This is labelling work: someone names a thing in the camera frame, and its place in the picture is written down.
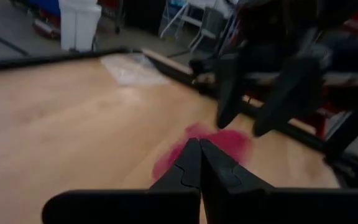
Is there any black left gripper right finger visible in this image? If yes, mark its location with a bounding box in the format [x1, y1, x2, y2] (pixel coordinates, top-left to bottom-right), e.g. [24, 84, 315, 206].
[199, 138, 358, 224]

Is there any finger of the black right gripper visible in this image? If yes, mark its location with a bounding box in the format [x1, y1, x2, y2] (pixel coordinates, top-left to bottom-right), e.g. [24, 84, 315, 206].
[215, 55, 246, 130]
[252, 58, 323, 138]

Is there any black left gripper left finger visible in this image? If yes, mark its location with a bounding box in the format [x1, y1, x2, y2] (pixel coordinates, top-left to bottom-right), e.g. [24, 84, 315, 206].
[42, 138, 203, 224]

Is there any pink bandage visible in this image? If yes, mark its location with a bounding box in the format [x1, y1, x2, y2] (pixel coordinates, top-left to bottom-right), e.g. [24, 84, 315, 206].
[152, 123, 253, 182]

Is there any clear plastic zip bag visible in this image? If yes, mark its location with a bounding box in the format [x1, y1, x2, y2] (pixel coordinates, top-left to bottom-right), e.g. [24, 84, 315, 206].
[100, 53, 171, 87]

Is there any white plastic container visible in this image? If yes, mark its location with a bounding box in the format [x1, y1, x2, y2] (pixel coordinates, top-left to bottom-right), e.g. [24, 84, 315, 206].
[57, 0, 103, 53]

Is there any white metal cart frame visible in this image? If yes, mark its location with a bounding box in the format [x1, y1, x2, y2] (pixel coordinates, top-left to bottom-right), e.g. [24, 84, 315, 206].
[159, 0, 230, 54]

